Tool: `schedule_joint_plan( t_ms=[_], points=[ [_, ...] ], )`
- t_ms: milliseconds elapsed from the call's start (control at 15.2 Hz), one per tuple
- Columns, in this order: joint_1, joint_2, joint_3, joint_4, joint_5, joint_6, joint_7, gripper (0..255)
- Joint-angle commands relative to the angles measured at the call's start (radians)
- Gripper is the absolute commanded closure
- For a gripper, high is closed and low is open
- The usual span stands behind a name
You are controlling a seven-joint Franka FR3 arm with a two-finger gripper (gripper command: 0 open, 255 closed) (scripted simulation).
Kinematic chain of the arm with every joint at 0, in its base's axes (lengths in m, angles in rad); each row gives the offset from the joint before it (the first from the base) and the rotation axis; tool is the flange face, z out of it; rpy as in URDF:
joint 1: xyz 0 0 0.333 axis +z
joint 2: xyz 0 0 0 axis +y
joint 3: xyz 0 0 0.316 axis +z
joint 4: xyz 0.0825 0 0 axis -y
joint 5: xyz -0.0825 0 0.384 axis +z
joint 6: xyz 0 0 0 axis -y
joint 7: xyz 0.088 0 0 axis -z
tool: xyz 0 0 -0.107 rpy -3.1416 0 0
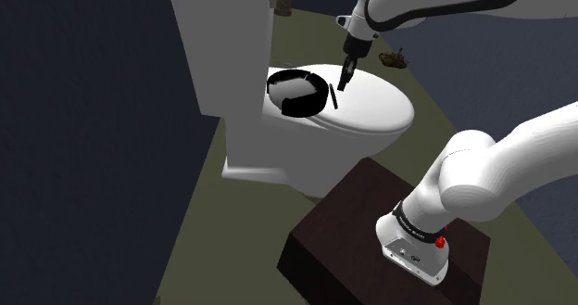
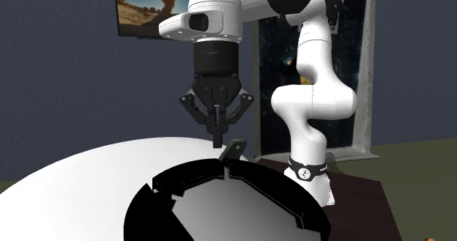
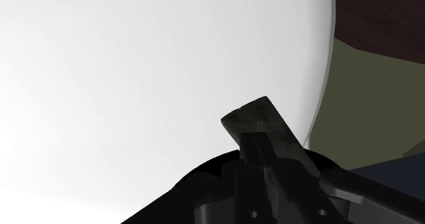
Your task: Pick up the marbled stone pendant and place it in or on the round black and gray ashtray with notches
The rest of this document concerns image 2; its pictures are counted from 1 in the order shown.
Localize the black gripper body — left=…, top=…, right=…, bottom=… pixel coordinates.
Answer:
left=191, top=41, right=241, bottom=108

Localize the white round table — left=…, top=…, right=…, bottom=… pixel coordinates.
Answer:
left=0, top=136, right=251, bottom=241

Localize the grey framed dark picture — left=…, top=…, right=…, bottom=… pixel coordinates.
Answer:
left=252, top=0, right=380, bottom=163

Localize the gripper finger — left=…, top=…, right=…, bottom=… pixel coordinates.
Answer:
left=218, top=89, right=256, bottom=149
left=179, top=91, right=219, bottom=149

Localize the black round bowl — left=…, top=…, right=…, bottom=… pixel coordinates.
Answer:
left=123, top=157, right=332, bottom=241

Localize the desert landscape wall picture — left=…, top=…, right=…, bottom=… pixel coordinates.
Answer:
left=114, top=0, right=190, bottom=39

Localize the dark brown robot stand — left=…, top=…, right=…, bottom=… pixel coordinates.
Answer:
left=256, top=157, right=404, bottom=241

